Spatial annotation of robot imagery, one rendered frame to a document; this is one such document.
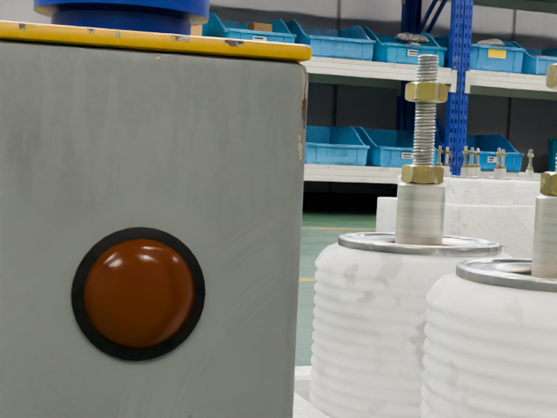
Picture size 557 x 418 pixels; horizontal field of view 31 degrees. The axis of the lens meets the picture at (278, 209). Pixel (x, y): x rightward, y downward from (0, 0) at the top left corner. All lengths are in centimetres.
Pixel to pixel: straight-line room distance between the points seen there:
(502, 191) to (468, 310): 256
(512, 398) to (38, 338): 18
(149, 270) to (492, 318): 16
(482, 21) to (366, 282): 605
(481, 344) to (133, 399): 16
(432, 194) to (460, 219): 230
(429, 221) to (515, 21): 615
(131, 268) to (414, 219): 28
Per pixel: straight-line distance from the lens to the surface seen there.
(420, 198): 47
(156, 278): 20
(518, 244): 290
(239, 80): 21
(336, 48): 517
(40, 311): 20
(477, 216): 280
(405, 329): 44
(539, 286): 34
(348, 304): 45
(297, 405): 46
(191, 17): 23
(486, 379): 34
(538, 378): 33
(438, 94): 47
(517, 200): 298
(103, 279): 20
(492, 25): 651
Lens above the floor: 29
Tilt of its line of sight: 3 degrees down
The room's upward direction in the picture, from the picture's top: 2 degrees clockwise
